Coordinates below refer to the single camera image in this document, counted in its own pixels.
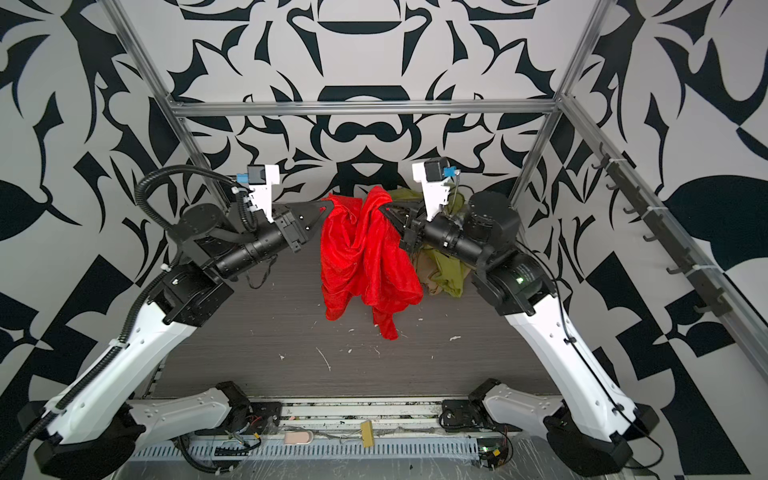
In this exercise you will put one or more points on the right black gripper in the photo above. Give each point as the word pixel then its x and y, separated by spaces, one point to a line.
pixel 421 231

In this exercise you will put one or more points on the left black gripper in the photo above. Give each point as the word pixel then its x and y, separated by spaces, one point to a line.
pixel 283 232

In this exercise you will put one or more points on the red cloth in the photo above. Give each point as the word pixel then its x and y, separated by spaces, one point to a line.
pixel 361 257

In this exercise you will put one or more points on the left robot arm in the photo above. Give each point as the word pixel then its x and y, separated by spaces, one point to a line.
pixel 92 428

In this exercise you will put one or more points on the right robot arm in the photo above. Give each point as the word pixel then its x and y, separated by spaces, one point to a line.
pixel 591 423

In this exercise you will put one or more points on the beige cloth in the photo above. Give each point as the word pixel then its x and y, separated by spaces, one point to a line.
pixel 427 269

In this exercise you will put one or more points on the green printed t-shirt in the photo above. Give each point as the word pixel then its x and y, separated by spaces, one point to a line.
pixel 452 271

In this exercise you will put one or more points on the yellow block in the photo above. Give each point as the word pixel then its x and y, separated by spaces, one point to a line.
pixel 367 434

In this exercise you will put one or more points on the pink eraser block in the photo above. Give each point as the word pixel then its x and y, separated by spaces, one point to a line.
pixel 298 437

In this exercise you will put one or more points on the small electronics board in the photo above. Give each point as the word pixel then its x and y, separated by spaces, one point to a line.
pixel 494 452

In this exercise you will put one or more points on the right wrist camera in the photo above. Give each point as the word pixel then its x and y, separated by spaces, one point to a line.
pixel 438 179

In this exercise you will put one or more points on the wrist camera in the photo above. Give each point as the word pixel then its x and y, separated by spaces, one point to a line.
pixel 438 179
pixel 258 181

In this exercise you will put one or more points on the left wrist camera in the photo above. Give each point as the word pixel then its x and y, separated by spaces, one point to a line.
pixel 258 181

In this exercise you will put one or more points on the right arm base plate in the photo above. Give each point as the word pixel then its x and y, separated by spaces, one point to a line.
pixel 467 415

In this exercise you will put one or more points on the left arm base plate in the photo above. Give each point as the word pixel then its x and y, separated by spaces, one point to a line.
pixel 262 417

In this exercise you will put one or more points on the white slotted cable duct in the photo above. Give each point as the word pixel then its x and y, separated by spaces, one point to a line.
pixel 273 449

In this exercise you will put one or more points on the aluminium cage frame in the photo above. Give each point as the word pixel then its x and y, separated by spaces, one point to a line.
pixel 744 323

